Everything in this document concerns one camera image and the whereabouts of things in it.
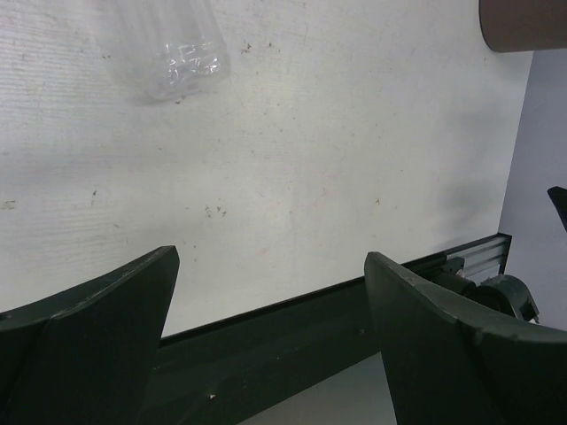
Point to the clear unlabelled plastic bottle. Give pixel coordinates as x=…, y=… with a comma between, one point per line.
x=163, y=50

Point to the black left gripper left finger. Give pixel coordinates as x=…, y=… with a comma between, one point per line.
x=84, y=355

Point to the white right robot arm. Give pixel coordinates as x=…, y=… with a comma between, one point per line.
x=503, y=293

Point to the aluminium extrusion rail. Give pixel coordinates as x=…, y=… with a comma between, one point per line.
x=481, y=259

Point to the brown plastic bin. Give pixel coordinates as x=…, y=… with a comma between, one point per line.
x=523, y=25

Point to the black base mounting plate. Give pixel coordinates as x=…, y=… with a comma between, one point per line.
x=228, y=371

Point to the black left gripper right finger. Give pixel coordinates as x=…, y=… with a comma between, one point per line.
x=450, y=360

